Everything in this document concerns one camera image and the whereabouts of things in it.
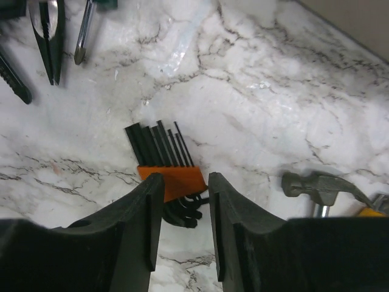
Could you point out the grey wire stripper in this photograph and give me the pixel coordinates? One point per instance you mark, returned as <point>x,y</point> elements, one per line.
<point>11,10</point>

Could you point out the green stubby screwdriver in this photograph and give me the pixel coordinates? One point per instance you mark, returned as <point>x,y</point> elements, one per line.
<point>91,5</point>

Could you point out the beige translucent tool box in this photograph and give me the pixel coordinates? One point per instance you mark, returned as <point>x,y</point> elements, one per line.
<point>364,21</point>

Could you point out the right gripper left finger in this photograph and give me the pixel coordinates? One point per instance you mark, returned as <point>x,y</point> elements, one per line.
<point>113,249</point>

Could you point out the orange hex key set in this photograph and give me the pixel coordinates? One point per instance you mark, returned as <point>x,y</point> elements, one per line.
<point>164,151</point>

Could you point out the red black pliers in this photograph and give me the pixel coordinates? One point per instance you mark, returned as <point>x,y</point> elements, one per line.
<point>48,23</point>

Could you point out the small claw hammer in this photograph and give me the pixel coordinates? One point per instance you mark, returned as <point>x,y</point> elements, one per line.
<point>323,189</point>

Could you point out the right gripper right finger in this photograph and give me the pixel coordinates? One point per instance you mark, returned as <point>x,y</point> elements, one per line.
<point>257,251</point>

